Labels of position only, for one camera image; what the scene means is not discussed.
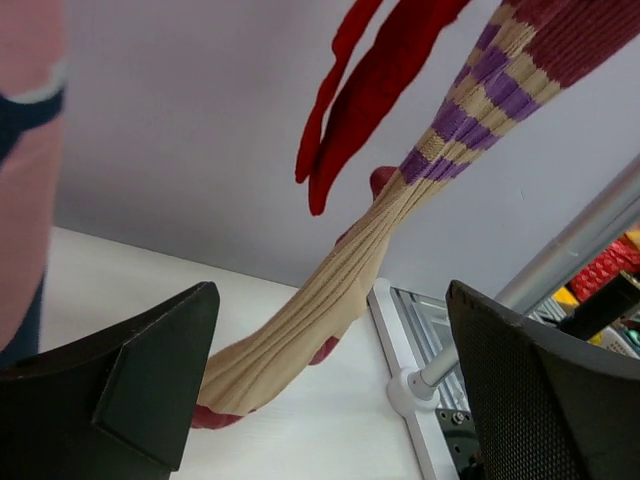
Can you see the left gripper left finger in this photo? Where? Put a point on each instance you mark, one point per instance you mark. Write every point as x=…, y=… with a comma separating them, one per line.
x=116, y=404

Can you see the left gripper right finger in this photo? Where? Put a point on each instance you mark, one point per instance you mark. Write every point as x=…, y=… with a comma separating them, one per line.
x=546, y=405

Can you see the beige purple striped sock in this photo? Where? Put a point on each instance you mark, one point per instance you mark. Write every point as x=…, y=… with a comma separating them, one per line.
x=528, y=53

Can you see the metal hanger stand pole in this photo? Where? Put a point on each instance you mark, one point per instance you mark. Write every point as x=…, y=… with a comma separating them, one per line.
x=603, y=220

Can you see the white stand base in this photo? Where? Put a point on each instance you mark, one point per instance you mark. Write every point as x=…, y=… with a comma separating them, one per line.
x=419, y=416

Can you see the pink shark print shorts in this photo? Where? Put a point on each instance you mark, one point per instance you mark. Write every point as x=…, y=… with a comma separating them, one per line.
x=33, y=81

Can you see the red sock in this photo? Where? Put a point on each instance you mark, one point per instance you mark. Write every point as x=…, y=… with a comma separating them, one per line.
x=347, y=110

